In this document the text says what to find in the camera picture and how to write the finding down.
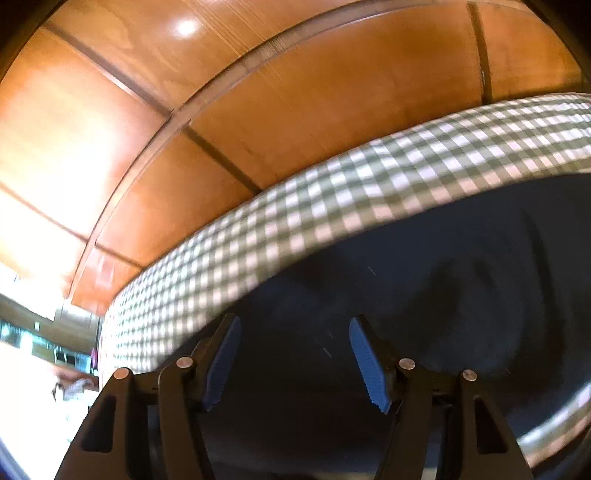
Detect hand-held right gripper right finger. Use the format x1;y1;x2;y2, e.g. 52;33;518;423
348;315;536;480

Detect dark navy pants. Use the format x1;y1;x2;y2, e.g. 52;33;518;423
148;172;591;480

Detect wooden wardrobe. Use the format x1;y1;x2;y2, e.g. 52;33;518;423
0;0;585;319

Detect green checked bed sheet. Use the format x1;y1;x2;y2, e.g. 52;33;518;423
97;92;591;472

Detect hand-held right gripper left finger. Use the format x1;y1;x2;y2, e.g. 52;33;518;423
54;313;243;480

